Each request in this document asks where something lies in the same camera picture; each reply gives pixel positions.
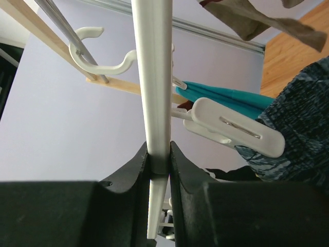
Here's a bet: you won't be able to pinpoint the beige maroon-cuffed sock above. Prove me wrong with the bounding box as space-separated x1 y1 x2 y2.
198 0 327 52

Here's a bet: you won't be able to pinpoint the wooden clothes rack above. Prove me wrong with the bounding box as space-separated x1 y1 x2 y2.
1 1 186 104

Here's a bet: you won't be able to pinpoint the white plastic clip hanger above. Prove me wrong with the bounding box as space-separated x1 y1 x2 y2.
68 0 190 240

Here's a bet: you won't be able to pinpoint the dark patterned shorts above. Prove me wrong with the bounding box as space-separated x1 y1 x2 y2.
236 57 328 194

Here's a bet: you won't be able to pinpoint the black white-striped sock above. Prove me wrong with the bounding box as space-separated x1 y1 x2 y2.
203 166 261 182

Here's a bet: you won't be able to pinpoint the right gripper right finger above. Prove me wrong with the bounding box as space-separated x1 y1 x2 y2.
170 143 328 246

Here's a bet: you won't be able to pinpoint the teal towel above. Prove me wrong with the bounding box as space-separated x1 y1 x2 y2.
175 81 274 119

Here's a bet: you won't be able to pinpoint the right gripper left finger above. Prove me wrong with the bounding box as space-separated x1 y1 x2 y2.
1 145 150 246

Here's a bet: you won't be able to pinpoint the white clip holding shorts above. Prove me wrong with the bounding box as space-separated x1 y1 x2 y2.
171 98 285 158

